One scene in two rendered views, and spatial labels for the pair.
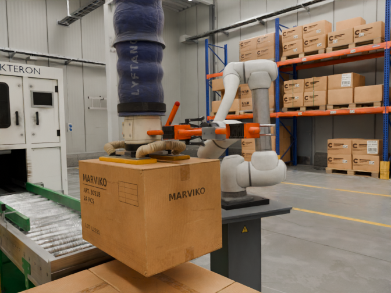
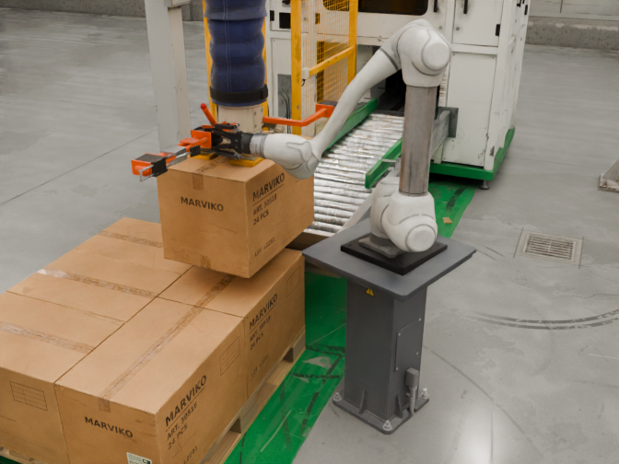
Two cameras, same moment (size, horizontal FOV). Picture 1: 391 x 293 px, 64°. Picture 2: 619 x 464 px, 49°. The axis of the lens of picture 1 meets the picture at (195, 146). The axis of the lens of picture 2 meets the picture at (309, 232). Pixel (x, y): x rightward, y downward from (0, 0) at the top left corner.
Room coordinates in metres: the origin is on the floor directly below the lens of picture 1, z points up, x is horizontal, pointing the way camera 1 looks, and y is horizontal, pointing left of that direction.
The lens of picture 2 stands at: (0.70, -2.31, 1.98)
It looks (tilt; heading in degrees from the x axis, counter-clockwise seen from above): 26 degrees down; 67
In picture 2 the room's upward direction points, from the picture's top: straight up
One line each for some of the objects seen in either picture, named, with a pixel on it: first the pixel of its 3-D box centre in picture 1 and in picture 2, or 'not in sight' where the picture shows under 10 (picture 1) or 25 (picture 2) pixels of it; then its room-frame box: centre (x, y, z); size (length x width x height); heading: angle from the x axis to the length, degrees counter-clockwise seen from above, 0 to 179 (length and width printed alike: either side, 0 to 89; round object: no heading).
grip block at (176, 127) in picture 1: (176, 132); (206, 135); (1.30, 0.08, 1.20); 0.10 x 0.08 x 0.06; 133
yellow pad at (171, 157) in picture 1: (159, 153); (262, 147); (1.54, 0.18, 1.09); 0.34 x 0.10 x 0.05; 43
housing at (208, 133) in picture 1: (214, 132); (173, 155); (1.14, -0.07, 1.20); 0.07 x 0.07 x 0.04; 43
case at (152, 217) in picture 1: (146, 202); (241, 196); (1.47, 0.24, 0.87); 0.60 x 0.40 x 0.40; 42
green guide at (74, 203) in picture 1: (57, 195); (411, 140); (2.96, 1.32, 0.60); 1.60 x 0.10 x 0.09; 44
